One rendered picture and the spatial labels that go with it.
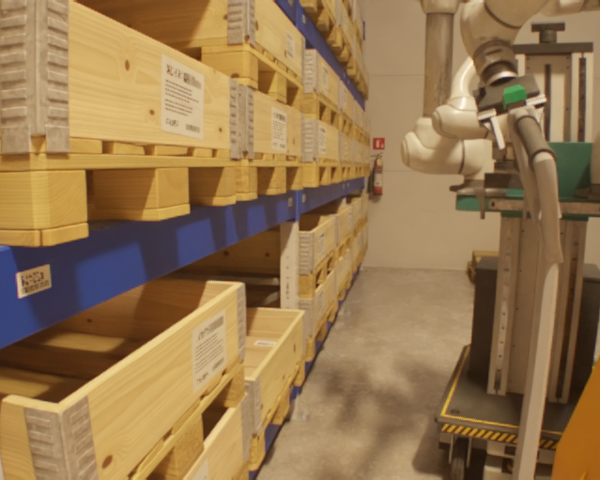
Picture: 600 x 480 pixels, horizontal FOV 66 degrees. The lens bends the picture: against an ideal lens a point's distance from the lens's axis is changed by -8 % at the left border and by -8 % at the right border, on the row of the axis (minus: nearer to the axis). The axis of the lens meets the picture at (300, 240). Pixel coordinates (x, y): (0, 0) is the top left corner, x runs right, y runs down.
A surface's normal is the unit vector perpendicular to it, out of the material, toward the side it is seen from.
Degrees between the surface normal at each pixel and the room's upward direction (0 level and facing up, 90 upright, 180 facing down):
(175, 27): 90
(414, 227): 90
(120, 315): 90
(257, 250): 90
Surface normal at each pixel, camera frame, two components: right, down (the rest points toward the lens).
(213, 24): -0.22, 0.14
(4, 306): 0.98, 0.03
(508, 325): -0.43, 0.13
